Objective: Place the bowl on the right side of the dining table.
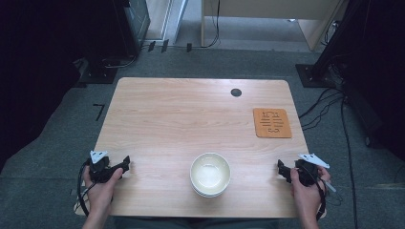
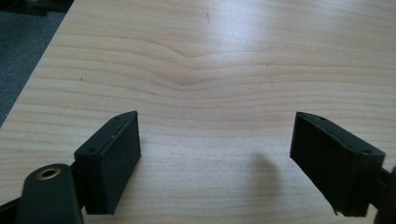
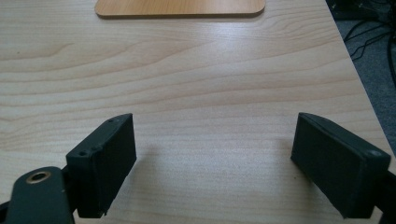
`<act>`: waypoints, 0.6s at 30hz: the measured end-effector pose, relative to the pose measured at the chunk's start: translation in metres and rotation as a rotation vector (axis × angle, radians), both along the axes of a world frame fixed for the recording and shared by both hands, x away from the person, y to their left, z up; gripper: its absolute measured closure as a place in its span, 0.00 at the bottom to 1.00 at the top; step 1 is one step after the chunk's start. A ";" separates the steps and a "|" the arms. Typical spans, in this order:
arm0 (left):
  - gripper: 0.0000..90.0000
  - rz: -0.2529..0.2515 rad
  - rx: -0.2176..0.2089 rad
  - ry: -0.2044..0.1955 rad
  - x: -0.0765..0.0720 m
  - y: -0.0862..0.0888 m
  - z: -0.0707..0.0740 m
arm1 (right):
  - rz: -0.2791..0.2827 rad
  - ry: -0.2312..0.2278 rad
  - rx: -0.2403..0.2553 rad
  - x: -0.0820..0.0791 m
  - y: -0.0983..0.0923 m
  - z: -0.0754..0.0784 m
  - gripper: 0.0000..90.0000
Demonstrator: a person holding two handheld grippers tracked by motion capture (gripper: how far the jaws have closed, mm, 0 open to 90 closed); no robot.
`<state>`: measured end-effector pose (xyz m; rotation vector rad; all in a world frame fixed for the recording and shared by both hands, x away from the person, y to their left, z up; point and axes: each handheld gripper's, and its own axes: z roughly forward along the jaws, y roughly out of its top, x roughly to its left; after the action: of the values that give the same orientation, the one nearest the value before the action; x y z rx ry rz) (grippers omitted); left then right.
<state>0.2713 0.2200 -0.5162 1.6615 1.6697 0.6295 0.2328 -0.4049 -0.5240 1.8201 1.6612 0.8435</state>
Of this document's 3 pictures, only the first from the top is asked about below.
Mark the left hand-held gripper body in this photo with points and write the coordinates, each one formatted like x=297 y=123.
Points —
x=99 y=168

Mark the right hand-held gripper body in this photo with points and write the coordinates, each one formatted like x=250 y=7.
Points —
x=308 y=171

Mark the person's left hand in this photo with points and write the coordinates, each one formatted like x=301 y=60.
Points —
x=101 y=194

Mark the person's right hand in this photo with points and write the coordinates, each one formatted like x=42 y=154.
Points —
x=306 y=198

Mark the orange wooden trivet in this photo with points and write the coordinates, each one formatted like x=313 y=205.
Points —
x=272 y=123

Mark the black floor tape mark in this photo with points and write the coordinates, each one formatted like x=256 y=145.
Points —
x=100 y=110

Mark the white bowl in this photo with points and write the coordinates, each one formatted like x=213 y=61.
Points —
x=210 y=174

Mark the black stand base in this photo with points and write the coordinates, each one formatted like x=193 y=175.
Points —
x=98 y=73
x=313 y=76

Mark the light wooden cabinet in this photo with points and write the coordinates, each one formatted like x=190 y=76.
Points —
x=273 y=12

